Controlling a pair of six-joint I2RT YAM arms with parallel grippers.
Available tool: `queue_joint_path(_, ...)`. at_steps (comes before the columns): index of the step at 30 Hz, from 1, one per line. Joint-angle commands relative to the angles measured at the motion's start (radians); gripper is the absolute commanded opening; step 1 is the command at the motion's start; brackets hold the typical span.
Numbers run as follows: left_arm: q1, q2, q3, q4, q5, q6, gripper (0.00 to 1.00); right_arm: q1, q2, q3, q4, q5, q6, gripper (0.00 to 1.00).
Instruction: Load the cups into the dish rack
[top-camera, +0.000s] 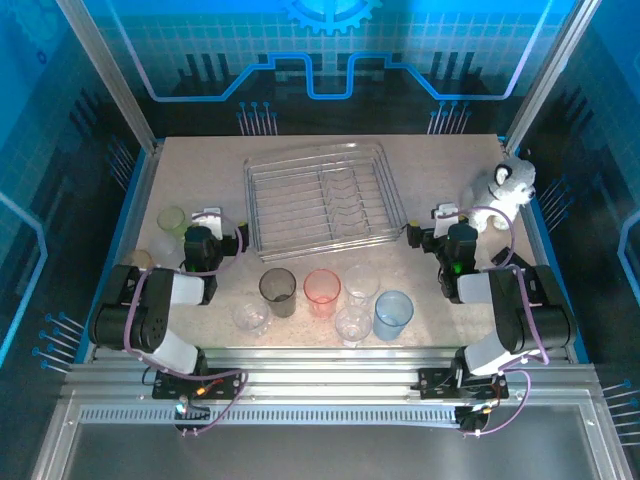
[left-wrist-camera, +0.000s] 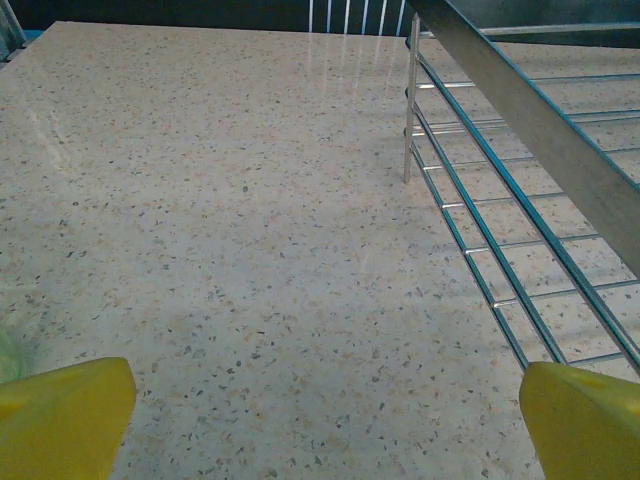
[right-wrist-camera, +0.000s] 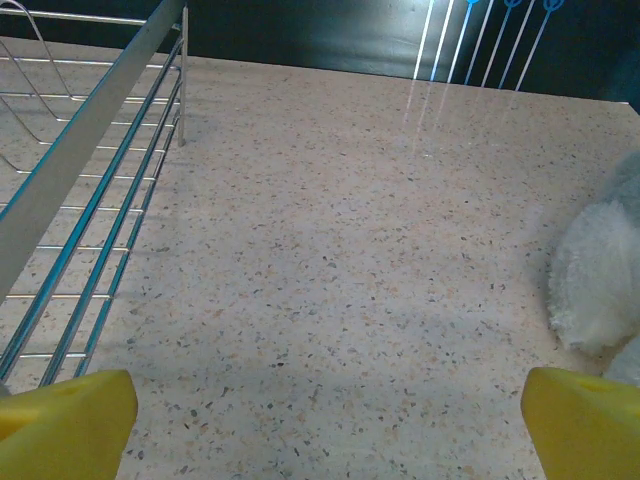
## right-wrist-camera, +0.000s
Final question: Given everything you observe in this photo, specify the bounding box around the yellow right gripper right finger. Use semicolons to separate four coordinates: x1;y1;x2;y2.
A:
520;366;640;480

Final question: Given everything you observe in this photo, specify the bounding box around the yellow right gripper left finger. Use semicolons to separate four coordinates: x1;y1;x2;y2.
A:
0;369;139;480

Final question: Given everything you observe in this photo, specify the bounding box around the chrome wire dish rack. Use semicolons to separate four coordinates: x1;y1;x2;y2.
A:
0;0;189;389

